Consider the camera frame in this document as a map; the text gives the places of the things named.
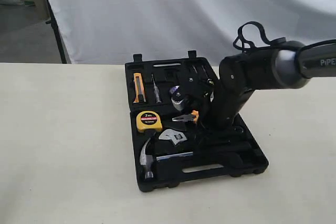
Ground white backdrop cloth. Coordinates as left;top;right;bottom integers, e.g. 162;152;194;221
49;0;335;65

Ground adjustable wrench black handle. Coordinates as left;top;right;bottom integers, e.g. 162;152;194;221
158;125;245;147

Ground yellow tape measure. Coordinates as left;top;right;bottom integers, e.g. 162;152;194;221
136;111;163;133

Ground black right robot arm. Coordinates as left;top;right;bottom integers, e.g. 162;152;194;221
202;40;335;130

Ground claw hammer black grip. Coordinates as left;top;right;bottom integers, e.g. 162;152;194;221
140;137;253;182

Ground black backdrop stand pole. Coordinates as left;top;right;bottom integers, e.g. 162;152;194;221
45;0;68;64

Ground yellow black screwdriver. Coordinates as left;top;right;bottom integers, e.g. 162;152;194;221
192;65;214;86

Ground orange handled pliers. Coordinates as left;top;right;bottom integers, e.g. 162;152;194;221
172;110;199;124

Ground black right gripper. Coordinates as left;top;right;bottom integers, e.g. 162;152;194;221
207;78;255;130

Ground clear test pen screwdriver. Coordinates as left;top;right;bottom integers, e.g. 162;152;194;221
151;73;162;103

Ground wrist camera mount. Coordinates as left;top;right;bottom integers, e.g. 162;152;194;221
169;75;213;111

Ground black electrical tape roll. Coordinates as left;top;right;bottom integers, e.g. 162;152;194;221
169;86;180;94

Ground black plastic tool case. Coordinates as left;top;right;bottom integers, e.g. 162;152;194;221
125;50;268;192

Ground orange utility knife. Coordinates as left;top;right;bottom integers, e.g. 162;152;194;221
133;72;146;103

